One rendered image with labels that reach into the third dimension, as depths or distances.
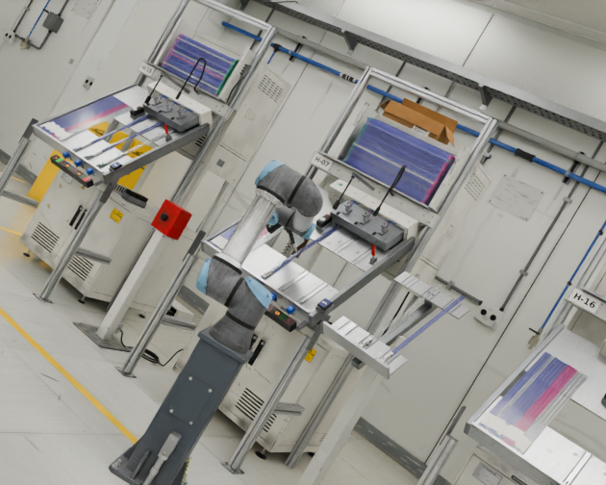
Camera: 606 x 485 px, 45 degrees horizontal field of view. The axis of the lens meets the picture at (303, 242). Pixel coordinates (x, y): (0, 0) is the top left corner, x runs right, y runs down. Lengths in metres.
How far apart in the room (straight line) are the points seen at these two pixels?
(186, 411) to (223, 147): 2.20
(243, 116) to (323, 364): 1.73
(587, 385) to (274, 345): 1.37
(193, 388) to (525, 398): 1.23
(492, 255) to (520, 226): 0.26
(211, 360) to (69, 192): 2.25
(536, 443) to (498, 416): 0.15
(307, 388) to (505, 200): 2.18
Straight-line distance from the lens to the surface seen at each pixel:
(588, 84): 5.16
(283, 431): 3.42
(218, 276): 2.50
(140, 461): 2.62
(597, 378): 3.09
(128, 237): 4.21
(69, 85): 7.55
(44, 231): 4.59
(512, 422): 2.81
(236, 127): 4.42
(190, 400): 2.54
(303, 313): 3.06
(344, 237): 3.44
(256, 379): 3.49
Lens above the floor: 1.06
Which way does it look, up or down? 2 degrees down
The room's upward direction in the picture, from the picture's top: 30 degrees clockwise
